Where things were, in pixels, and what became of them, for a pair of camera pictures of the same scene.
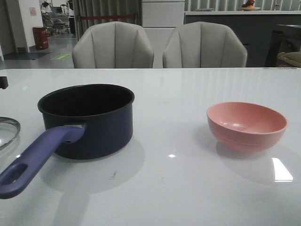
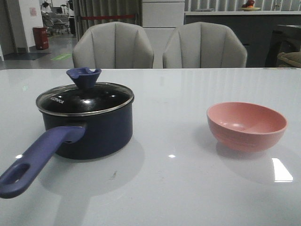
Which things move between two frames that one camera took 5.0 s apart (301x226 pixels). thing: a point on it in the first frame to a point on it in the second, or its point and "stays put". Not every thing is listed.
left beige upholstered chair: [113, 45] stays put
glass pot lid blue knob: [10, 129] to [85, 98]
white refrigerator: [160, 19] stays put
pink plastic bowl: [245, 126] stays put
